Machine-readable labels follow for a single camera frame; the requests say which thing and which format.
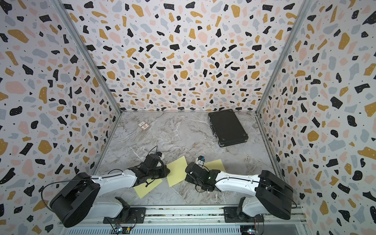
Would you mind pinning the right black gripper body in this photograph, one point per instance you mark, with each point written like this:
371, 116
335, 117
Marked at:
197, 184

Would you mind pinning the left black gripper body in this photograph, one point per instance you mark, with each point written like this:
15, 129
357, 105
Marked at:
158, 173

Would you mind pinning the yellow square paper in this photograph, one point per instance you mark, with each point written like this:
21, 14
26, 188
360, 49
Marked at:
143, 189
215, 165
177, 171

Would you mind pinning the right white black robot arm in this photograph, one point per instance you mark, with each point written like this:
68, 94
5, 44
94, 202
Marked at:
266, 192

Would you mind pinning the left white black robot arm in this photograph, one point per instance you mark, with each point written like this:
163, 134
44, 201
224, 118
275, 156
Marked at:
79, 198

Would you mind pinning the small pink white card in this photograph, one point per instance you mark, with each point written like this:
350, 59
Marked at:
143, 125

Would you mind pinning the black hard case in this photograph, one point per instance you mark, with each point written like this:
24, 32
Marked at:
227, 128

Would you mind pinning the small green circuit board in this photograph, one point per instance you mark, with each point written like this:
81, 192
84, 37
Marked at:
123, 230

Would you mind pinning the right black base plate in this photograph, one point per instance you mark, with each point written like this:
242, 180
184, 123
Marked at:
234, 215

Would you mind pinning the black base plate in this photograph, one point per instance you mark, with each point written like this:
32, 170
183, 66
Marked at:
234, 215
133, 215

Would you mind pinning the aluminium mounting rail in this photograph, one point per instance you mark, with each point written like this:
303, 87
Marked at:
194, 220

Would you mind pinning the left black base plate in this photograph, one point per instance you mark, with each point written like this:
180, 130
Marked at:
133, 215

